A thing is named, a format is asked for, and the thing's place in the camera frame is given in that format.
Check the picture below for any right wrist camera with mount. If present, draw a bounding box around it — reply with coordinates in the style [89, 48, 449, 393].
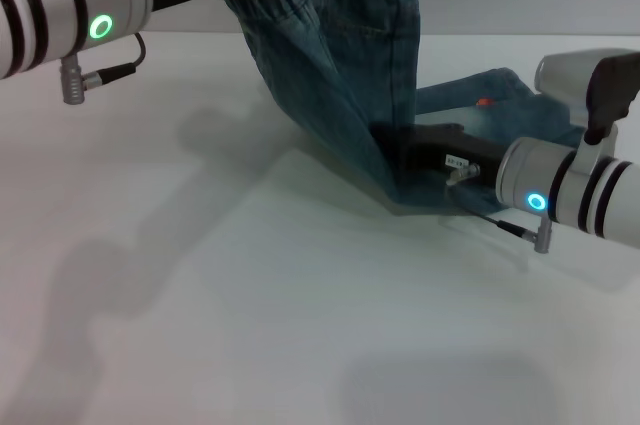
[534, 47, 640, 147]

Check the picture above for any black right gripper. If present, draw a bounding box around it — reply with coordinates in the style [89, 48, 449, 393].
[372, 121, 507, 199]

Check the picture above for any blue denim shorts basketball print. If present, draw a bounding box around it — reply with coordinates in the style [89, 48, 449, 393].
[219, 0, 589, 219]

